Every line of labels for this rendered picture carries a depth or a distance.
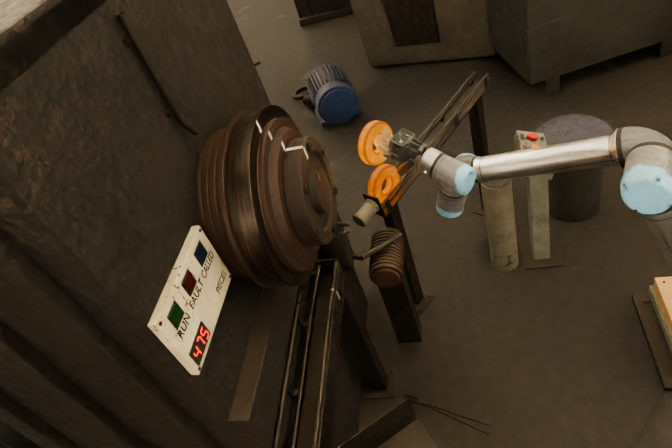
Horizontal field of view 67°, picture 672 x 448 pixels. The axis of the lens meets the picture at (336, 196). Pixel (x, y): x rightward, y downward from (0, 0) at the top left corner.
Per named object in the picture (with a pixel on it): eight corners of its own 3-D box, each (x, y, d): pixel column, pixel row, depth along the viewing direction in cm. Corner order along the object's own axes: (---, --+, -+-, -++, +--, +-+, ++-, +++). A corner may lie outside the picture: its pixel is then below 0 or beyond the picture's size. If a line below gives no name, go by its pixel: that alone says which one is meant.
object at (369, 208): (355, 224, 188) (349, 214, 184) (369, 207, 192) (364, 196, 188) (367, 229, 184) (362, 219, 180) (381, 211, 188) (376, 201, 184)
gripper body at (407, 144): (400, 126, 167) (431, 141, 161) (400, 144, 174) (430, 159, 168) (386, 139, 163) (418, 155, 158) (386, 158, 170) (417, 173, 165)
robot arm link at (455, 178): (461, 203, 158) (465, 182, 150) (427, 185, 163) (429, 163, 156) (476, 185, 162) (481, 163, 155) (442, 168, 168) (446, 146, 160)
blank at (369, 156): (351, 139, 169) (358, 141, 166) (378, 110, 175) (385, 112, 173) (365, 173, 178) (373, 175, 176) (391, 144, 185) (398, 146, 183)
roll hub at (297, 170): (312, 269, 130) (273, 188, 112) (326, 195, 150) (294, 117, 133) (333, 266, 128) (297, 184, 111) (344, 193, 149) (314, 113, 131)
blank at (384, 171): (384, 206, 196) (391, 209, 194) (361, 198, 185) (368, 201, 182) (398, 169, 196) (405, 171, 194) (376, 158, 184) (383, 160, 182)
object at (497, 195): (493, 273, 232) (481, 189, 199) (489, 254, 240) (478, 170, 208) (520, 271, 228) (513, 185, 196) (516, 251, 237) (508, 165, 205)
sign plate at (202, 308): (191, 375, 105) (146, 325, 94) (224, 276, 124) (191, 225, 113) (200, 374, 105) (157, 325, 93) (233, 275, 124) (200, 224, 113)
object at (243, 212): (281, 325, 131) (200, 191, 102) (308, 202, 166) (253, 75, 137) (305, 323, 130) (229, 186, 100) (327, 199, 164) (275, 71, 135)
